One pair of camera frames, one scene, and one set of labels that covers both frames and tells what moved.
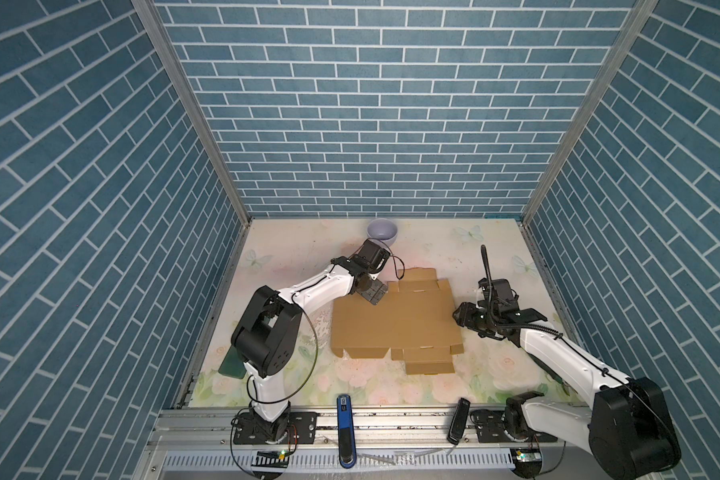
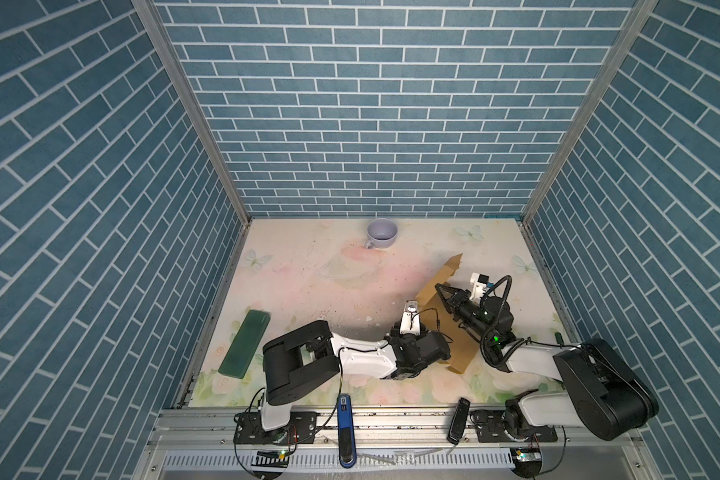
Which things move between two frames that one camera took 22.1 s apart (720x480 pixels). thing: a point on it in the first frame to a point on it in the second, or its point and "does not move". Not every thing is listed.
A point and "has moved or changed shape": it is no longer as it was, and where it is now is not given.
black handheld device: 458,421 does not move
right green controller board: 526,455 does not move
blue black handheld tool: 346,432 does not move
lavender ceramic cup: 384,230 does not move
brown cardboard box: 416,319 has moved or changed shape
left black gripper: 376,291 to 396,335
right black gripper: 464,314 to 460,299
